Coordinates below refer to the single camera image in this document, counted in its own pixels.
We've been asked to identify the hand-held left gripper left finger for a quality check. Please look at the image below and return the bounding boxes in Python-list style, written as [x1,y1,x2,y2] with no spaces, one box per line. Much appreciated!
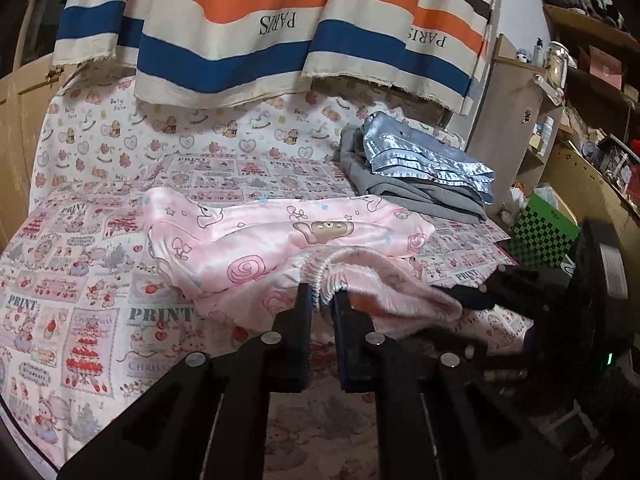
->
[57,282,313,480]

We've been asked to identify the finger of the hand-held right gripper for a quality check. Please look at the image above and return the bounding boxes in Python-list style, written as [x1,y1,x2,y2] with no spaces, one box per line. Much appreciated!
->
[440,265,573,313]
[465,330,541,386]

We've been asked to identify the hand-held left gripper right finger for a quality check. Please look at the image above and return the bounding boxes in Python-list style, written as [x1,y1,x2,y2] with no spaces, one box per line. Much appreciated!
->
[331,291,576,480]

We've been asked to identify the pink printed pants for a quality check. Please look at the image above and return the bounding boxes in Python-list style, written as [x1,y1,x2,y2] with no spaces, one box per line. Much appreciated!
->
[142,187,463,338]

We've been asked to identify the green checkered box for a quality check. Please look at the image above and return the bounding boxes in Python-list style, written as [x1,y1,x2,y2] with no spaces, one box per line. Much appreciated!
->
[510,192,583,273]

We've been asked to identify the wooden table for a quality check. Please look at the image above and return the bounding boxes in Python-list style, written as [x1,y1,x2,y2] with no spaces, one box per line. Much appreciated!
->
[542,140,640,261]

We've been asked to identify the grey folded garment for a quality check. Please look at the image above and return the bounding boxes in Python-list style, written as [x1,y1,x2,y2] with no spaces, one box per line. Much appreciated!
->
[337,125,488,223]

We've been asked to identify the light blue satin garment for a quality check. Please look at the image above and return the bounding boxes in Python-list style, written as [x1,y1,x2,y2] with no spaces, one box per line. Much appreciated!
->
[362,112,497,206]

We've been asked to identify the wooden cabinet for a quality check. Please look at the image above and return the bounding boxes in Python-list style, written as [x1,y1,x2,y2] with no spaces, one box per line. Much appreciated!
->
[470,34,566,221]

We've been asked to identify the glass jar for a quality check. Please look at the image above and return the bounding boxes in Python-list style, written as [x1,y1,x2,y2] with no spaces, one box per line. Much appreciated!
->
[545,40,571,91]

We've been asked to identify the patchwork printed bed sheet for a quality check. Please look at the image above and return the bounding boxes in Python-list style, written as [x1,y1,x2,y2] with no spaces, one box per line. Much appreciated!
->
[0,152,536,480]

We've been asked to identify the pink box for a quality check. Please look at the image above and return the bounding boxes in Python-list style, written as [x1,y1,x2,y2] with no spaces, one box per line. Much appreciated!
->
[587,45,625,92]

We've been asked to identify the striped curtain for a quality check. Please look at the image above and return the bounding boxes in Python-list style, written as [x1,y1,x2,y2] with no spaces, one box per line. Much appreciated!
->
[52,0,501,116]

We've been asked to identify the wooden door with glass panes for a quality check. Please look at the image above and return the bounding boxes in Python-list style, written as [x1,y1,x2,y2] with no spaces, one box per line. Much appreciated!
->
[0,0,81,246]

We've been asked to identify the wooden wall shelf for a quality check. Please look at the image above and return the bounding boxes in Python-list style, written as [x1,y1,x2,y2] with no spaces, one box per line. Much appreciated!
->
[542,2,640,211]

